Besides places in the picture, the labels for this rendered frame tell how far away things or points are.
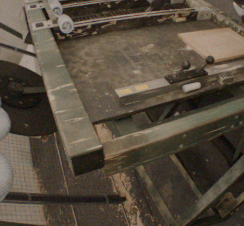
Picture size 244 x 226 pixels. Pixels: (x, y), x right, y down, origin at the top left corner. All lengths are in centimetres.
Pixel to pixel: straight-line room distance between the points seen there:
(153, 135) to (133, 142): 7
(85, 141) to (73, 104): 17
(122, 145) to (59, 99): 27
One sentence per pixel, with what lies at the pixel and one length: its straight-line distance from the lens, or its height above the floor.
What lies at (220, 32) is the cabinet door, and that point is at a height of 99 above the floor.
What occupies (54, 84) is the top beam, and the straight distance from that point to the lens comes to 95.
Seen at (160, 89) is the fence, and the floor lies 155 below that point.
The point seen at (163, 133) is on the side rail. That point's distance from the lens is 83.
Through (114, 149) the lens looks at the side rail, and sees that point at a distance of 77.
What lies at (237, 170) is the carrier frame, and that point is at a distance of 164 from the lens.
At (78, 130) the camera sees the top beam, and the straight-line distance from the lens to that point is 76.
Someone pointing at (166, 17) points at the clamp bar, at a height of 122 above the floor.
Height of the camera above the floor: 228
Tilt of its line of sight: 38 degrees down
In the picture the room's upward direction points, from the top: 75 degrees counter-clockwise
